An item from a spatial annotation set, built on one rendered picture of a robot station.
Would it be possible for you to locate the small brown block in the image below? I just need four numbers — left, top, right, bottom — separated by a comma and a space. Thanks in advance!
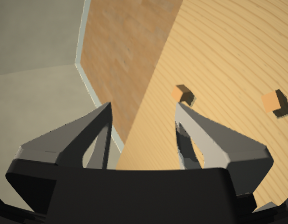
171, 84, 192, 103
261, 89, 285, 113

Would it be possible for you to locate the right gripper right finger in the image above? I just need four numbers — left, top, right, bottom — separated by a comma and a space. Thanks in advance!
175, 101, 274, 196

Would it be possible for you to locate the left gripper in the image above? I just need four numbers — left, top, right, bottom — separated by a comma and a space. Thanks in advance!
252, 201, 277, 213

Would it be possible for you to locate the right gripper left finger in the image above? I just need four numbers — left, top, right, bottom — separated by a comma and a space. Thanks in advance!
14, 103, 112, 169

